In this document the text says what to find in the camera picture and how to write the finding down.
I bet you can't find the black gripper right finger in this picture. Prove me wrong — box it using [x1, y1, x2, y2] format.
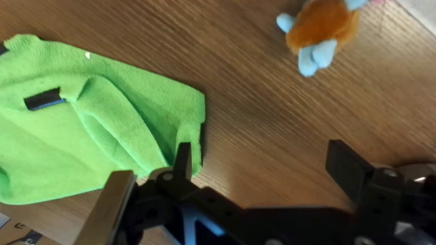
[325, 139, 406, 245]

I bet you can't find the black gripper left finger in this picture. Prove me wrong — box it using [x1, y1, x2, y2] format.
[150, 142, 215, 206]

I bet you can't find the green cloth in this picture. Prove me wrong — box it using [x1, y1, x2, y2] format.
[0, 33, 207, 207]

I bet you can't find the blue and orange plush toy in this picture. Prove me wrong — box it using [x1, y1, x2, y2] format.
[275, 0, 370, 79]

